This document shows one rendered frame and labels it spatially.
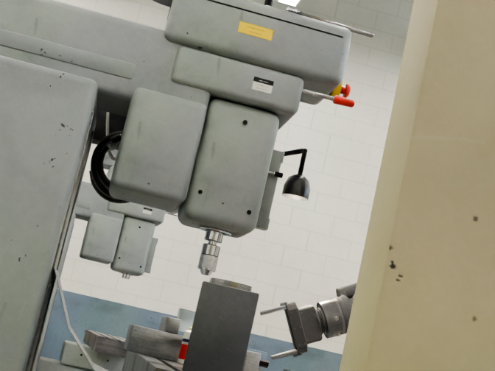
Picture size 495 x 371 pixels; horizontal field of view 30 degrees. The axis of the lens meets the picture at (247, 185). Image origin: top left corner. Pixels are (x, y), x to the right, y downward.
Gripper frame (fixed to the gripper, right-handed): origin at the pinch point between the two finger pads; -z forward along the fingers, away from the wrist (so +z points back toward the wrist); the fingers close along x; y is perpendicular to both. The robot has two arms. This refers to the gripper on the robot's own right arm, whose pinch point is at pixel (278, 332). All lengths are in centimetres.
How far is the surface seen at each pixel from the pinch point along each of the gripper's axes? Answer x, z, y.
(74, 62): 76, -31, -9
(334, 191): 55, 198, -679
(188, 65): 69, -4, -10
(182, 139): 51, -10, -9
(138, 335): 6.1, -31.3, -28.6
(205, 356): 1.7, -20.0, 27.5
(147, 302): -4, -8, -670
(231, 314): 8.5, -12.8, 27.4
